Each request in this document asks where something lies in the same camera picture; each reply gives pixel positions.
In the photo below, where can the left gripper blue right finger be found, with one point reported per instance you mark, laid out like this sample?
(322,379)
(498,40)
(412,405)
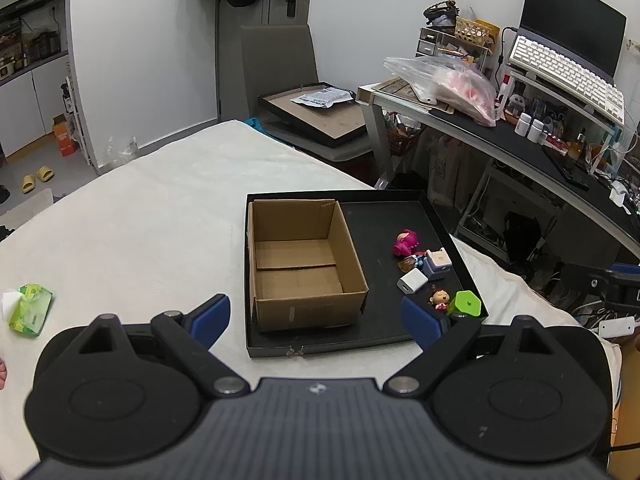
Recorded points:
(424,325)

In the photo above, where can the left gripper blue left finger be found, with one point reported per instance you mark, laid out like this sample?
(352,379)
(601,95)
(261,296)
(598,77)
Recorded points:
(207,323)

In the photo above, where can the brown-haired girl figurine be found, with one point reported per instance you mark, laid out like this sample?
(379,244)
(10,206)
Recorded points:
(440,299)

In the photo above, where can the green hexagonal block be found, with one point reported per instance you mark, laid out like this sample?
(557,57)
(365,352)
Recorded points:
(465,303)

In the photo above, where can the white USB charger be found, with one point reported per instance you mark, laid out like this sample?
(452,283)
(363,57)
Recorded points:
(412,281)

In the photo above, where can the pink pony figurine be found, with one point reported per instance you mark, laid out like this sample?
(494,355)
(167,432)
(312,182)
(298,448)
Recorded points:
(405,244)

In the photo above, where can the brown cardboard box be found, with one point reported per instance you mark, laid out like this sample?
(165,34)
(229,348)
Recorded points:
(303,268)

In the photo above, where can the small amber blue figurine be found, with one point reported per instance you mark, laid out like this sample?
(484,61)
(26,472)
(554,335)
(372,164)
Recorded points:
(414,261)

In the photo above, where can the person's left hand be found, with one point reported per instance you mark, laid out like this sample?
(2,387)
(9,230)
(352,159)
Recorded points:
(3,374)

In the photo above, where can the black shallow tray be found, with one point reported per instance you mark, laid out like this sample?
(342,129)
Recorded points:
(374,219)

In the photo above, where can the green tissue pack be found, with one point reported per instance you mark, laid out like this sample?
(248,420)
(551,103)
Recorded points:
(26,309)

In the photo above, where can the black-topped desk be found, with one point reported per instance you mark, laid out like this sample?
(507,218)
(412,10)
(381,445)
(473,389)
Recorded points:
(499,143)

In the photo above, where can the black smartphone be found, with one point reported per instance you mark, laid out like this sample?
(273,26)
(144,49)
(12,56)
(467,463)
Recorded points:
(571,174)

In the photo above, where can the yellow slipper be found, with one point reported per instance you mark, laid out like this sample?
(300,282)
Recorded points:
(29,184)
(45,174)

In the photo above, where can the white pill bottle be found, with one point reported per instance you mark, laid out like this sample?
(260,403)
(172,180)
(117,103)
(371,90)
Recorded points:
(535,131)
(523,124)

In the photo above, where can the orange carton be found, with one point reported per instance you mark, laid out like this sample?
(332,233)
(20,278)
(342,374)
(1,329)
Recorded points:
(66,144)

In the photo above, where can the white monitor riser shelf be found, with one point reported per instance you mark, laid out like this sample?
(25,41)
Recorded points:
(578,107)

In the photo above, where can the clear plastic bag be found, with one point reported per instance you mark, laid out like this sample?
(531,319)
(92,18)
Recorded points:
(450,81)

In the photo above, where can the grey chair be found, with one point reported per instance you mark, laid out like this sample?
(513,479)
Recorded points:
(276,58)

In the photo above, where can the small drawer organizer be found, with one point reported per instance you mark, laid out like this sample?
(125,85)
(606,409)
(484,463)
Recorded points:
(434,42)

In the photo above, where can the white keyboard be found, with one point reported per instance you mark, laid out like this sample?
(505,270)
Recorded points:
(570,77)

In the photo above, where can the woven basket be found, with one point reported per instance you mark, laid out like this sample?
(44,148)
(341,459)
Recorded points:
(478,32)

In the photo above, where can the black monitor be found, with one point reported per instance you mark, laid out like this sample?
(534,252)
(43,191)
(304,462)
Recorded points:
(588,31)

